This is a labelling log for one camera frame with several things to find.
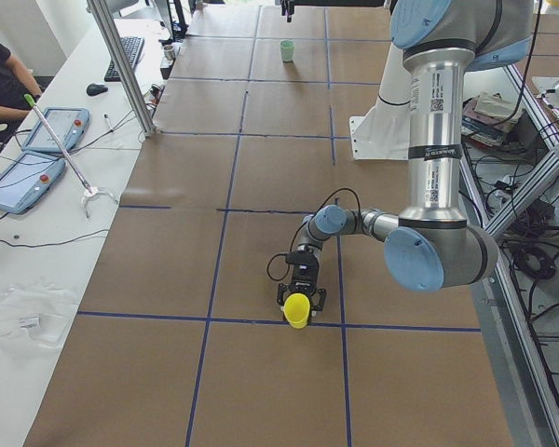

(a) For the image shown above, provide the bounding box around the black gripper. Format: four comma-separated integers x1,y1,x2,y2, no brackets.
276,251,327,320

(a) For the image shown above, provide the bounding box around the yellow cup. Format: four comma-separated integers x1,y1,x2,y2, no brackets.
283,293,311,329

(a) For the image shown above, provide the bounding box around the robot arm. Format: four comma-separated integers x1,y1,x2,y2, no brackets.
277,1,533,329

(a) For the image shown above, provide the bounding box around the green paper cup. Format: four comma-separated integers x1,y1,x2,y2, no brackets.
279,39,294,63

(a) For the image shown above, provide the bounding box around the stack of books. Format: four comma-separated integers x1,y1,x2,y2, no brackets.
461,92,524,146

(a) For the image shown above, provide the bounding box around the steel cup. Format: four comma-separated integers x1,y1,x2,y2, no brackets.
163,45,176,61

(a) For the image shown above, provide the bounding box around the brown paper table cover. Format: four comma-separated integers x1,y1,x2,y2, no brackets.
22,5,559,447

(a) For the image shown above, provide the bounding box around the reacher grabber tool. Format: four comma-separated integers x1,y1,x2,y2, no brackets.
23,93,119,218

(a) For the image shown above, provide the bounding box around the white marker pen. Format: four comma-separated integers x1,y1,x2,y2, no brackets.
103,114,114,132

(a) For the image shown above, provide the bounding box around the clear plastic bag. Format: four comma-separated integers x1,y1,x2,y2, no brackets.
0,282,80,353

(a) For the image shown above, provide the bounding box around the upper teach pendant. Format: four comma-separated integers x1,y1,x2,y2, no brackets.
21,107,90,154

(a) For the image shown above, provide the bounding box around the teach pendant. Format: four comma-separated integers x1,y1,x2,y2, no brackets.
0,151,65,215
21,107,90,154

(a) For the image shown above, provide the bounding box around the black computer mouse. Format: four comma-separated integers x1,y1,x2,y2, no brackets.
86,83,108,97

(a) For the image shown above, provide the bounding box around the black keyboard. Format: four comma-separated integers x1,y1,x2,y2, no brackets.
103,36,144,82

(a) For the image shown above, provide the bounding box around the lower teach pendant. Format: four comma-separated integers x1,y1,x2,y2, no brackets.
0,151,65,215

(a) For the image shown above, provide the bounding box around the person in black shirt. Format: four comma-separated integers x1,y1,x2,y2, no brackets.
0,43,43,142

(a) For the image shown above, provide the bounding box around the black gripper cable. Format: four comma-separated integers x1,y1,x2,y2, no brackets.
266,187,361,282

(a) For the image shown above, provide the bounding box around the aluminium frame post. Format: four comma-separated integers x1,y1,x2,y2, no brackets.
88,0,156,137

